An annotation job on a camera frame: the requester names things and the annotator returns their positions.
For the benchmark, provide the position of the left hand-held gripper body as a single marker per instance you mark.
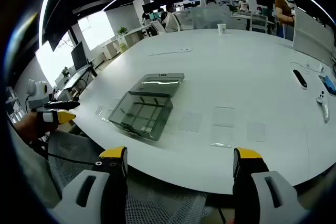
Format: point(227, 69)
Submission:
point(36, 94)

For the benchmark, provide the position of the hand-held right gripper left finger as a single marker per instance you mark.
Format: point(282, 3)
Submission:
point(89, 197)

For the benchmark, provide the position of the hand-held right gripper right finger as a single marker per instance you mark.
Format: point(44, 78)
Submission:
point(262, 197)

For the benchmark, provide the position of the small clear plastic divider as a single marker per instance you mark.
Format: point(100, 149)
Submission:
point(105, 119)
point(102, 110)

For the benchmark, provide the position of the clear plastic organizer box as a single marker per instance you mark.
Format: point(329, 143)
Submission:
point(147, 113)

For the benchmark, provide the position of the person's left hand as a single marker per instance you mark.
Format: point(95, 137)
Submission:
point(29, 127)

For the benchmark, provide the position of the small potted plant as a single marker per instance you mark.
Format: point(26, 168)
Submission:
point(65, 71)

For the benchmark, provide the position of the grey mesh office chair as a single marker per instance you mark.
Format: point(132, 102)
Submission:
point(78, 153)

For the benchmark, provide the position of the black computer monitor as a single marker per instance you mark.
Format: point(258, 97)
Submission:
point(79, 56)

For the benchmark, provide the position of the person's pale shirt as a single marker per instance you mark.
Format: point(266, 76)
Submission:
point(29, 171)

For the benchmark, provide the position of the dark hanging panel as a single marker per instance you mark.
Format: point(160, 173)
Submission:
point(56, 32)

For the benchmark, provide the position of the green bin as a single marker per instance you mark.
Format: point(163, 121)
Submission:
point(123, 47)

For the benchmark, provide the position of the potted green plant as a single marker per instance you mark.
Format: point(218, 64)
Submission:
point(122, 30)

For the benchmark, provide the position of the white game controller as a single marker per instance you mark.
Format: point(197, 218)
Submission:
point(324, 104)

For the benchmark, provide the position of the long white table strip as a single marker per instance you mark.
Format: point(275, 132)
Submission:
point(170, 51)

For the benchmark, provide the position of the black oblong remote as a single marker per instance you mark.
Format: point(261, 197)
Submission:
point(299, 78)

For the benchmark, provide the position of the blue packet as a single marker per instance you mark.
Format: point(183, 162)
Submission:
point(329, 82)

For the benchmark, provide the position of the white desk partition panel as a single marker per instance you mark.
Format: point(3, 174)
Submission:
point(311, 37)

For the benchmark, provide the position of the translucent partition panel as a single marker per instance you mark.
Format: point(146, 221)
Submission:
point(211, 17)

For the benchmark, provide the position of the white paper cup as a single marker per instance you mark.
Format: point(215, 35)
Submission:
point(221, 29)

